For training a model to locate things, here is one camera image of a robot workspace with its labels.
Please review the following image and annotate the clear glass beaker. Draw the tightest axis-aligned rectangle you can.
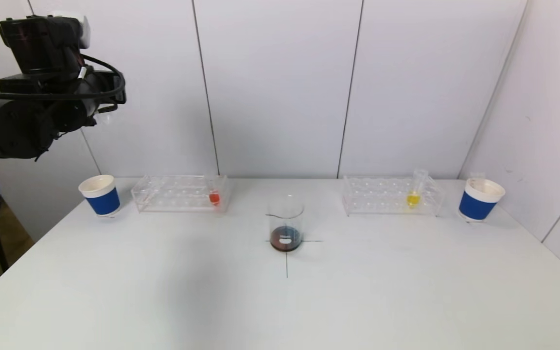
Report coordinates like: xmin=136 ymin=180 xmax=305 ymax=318
xmin=266 ymin=195 xmax=305 ymax=252

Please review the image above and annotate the orange pigment test tube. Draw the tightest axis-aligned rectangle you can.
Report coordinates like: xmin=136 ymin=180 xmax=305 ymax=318
xmin=206 ymin=173 xmax=222 ymax=207

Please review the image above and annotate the clear acrylic test tube rack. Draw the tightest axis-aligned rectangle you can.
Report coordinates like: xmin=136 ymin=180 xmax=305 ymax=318
xmin=132 ymin=175 xmax=231 ymax=214
xmin=341 ymin=176 xmax=444 ymax=217

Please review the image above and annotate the yellow pigment test tube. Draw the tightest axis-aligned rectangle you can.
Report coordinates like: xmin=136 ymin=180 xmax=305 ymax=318
xmin=405 ymin=169 xmax=428 ymax=209

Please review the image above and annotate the blue white paper cup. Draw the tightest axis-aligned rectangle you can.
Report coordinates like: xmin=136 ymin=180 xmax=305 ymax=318
xmin=78 ymin=175 xmax=121 ymax=217
xmin=458 ymin=178 xmax=507 ymax=223

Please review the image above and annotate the black camera cable loop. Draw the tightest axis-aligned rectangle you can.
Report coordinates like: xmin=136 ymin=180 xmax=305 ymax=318
xmin=0 ymin=53 xmax=127 ymax=102

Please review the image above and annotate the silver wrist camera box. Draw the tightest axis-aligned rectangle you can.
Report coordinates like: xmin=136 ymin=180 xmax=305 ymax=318
xmin=49 ymin=12 xmax=90 ymax=50

